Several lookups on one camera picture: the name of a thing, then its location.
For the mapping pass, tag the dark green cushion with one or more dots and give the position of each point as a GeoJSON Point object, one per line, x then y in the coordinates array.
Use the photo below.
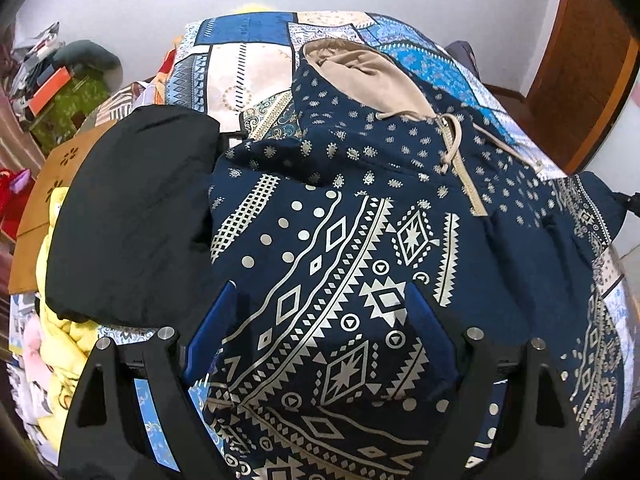
{"type": "Point", "coordinates": [95, 57]}

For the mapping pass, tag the wooden door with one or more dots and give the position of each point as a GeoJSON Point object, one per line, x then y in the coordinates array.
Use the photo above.
{"type": "Point", "coordinates": [585, 60]}

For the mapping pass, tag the blue patchwork bed sheet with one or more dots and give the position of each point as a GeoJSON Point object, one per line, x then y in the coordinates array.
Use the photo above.
{"type": "Point", "coordinates": [235, 75]}

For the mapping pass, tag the red bag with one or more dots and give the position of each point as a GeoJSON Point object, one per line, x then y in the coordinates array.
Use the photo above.
{"type": "Point", "coordinates": [12, 195]}

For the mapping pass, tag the pink striped curtain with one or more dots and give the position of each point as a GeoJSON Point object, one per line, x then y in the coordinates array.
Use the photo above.
{"type": "Point", "coordinates": [15, 140]}

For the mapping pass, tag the black garment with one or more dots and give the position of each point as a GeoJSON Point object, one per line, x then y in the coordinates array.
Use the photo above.
{"type": "Point", "coordinates": [135, 210]}

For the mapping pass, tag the yellow plush item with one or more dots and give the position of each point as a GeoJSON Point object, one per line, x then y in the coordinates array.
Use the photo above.
{"type": "Point", "coordinates": [255, 7]}

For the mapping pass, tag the orange white cloth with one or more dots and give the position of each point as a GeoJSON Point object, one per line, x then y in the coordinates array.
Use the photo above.
{"type": "Point", "coordinates": [160, 72]}

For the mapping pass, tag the pile of papers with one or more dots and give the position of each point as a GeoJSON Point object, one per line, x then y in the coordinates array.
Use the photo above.
{"type": "Point", "coordinates": [35, 50]}

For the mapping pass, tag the navy patterned hoodie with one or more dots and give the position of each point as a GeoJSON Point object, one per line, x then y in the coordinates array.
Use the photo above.
{"type": "Point", "coordinates": [350, 185]}

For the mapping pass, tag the orange box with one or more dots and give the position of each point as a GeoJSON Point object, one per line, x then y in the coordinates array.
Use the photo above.
{"type": "Point", "coordinates": [50, 87]}

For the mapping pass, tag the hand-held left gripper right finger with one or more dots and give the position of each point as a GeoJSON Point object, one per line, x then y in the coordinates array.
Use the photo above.
{"type": "Point", "coordinates": [431, 321]}

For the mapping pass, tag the yellow garment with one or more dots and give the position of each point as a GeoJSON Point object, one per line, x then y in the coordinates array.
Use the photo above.
{"type": "Point", "coordinates": [65, 355]}

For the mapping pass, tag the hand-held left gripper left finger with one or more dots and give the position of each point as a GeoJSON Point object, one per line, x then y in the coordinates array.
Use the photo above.
{"type": "Point", "coordinates": [211, 330]}

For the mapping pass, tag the brown cloth with cutouts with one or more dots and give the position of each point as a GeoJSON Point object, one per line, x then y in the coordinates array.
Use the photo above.
{"type": "Point", "coordinates": [40, 210]}

